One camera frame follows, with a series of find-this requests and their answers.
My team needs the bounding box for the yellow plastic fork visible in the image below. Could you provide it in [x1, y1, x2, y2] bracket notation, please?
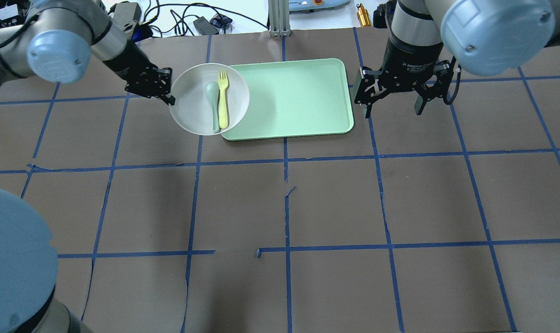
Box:
[218, 70, 230, 130]

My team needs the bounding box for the pale green spoon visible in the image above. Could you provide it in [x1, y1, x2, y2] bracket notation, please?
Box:
[204, 81, 221, 134]

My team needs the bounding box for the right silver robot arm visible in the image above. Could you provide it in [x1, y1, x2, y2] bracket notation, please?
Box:
[354, 0, 560, 118]

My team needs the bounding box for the mint green tray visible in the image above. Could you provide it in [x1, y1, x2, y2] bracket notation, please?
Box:
[222, 58, 354, 141]

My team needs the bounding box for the white round plate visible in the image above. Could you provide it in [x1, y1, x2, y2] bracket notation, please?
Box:
[169, 63, 250, 136]

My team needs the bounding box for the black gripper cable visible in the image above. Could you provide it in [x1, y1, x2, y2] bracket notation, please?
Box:
[444, 55, 462, 106]

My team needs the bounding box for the aluminium frame post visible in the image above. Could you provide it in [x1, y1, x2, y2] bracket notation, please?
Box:
[267, 0, 292, 37]

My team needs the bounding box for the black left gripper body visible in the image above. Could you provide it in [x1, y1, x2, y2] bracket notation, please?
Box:
[124, 64, 173, 99]

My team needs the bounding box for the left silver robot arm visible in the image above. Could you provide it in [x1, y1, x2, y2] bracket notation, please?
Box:
[0, 0, 175, 333]

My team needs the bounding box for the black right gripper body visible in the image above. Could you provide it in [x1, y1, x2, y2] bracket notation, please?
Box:
[358, 37, 456, 104]

